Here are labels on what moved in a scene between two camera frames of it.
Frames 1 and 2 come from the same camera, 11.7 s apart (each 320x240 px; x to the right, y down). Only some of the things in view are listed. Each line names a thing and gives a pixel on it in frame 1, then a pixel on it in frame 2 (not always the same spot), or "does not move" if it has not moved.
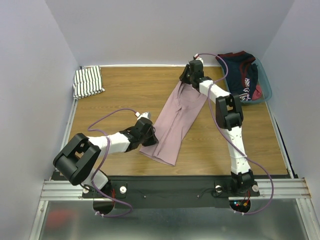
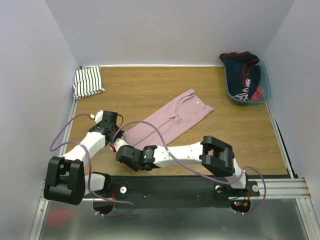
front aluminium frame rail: (299, 188) does not move
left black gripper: (153, 141) to (117, 128)
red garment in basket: (257, 93) does not move
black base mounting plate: (170, 192) does not move
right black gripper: (186, 75) to (122, 153)
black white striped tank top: (87, 81) does not move
